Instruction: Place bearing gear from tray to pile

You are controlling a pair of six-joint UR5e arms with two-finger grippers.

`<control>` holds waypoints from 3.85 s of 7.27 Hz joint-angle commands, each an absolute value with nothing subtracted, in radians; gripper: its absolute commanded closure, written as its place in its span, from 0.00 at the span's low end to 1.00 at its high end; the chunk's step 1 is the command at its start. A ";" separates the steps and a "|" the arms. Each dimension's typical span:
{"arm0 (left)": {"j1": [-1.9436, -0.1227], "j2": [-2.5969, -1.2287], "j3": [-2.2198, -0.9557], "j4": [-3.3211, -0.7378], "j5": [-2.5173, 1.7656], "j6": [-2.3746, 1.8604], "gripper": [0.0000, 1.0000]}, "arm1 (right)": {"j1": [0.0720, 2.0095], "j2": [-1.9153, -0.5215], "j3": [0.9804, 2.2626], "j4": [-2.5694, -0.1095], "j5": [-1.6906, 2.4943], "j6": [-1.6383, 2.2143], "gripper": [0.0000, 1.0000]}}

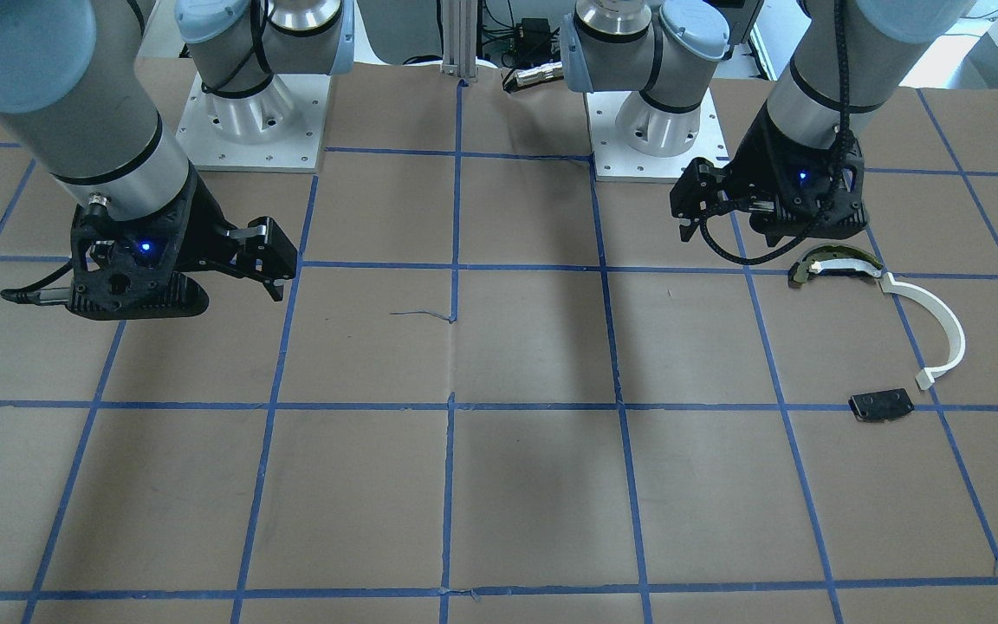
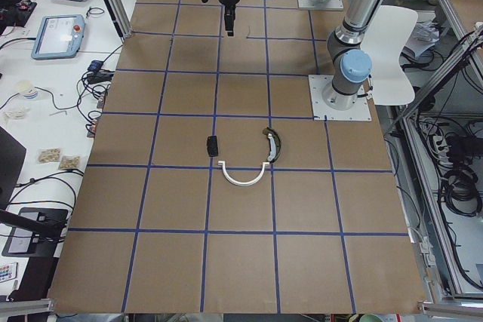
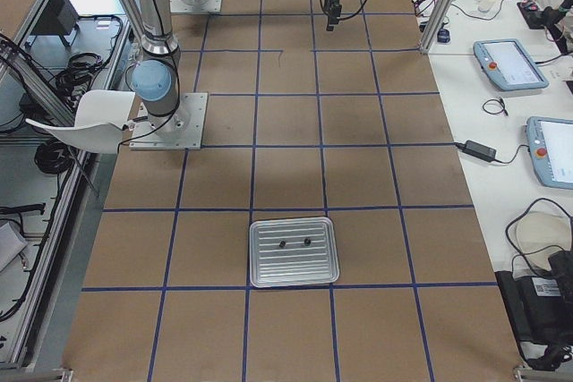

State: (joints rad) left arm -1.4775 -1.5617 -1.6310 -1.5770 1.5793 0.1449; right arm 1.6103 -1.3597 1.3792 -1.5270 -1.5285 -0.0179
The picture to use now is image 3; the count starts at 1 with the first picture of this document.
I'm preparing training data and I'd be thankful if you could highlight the silver metal tray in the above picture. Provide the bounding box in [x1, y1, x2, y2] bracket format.
[249, 216, 340, 288]

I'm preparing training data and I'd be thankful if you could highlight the blue teach pendant far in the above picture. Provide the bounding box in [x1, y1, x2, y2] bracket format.
[473, 38, 549, 91]

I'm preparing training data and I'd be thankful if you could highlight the blue teach pendant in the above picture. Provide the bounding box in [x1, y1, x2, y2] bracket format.
[473, 38, 549, 91]
[526, 116, 572, 190]

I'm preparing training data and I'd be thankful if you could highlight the black power adapter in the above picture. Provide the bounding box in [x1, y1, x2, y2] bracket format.
[463, 140, 496, 163]

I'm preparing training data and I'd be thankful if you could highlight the blue teach pendant near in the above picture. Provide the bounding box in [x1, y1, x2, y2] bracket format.
[526, 116, 572, 190]

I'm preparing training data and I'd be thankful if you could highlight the white plastic chair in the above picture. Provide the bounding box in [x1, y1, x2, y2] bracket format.
[26, 89, 135, 154]

